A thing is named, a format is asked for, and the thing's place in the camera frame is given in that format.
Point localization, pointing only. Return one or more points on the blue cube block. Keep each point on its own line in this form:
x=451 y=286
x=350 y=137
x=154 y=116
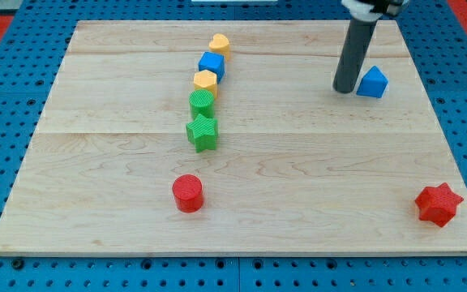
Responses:
x=213 y=62

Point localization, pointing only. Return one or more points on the green star block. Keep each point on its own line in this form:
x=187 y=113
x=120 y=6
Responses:
x=202 y=132

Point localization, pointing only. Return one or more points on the green cylinder block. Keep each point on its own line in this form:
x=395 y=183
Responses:
x=201 y=101

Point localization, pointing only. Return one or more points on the white black robot end mount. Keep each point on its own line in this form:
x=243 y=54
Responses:
x=372 y=10

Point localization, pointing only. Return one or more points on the red star block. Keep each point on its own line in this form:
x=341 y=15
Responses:
x=438 y=204

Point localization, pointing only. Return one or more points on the yellow heart block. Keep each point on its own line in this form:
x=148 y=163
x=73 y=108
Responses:
x=219 y=44

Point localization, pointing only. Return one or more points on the blue triangle block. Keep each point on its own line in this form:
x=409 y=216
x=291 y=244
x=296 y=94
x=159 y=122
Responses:
x=373 y=83

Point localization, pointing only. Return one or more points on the wooden board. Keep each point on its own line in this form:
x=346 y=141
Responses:
x=299 y=169

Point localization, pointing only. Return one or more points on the red cylinder block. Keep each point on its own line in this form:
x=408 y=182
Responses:
x=188 y=193

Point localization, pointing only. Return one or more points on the yellow hexagon block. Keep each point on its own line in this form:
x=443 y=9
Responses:
x=206 y=80

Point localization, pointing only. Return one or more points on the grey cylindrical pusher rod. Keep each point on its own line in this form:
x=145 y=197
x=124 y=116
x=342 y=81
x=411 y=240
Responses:
x=357 y=41

